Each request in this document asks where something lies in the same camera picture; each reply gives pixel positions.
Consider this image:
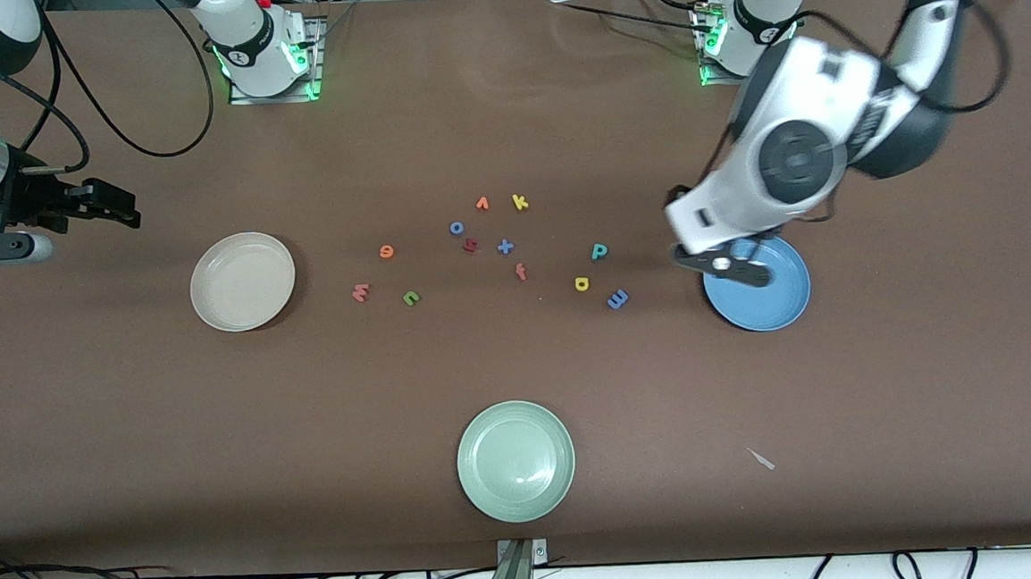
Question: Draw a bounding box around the blue round plate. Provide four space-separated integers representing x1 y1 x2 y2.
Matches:
700 232 814 335

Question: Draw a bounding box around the beige round plate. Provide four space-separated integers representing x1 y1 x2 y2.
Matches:
187 229 300 335

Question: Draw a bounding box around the brown table cover sheet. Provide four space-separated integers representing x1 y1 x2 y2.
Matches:
0 0 1031 579

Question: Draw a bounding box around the green round plate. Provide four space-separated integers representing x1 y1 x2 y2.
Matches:
453 397 580 526

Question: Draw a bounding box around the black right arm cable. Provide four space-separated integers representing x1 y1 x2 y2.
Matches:
0 0 220 179

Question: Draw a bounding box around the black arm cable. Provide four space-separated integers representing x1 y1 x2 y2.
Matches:
0 0 220 179
668 0 1019 228

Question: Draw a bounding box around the black base power cable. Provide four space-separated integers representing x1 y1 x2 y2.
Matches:
551 0 720 46

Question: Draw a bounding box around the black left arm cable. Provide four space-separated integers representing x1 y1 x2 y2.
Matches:
668 0 1019 228

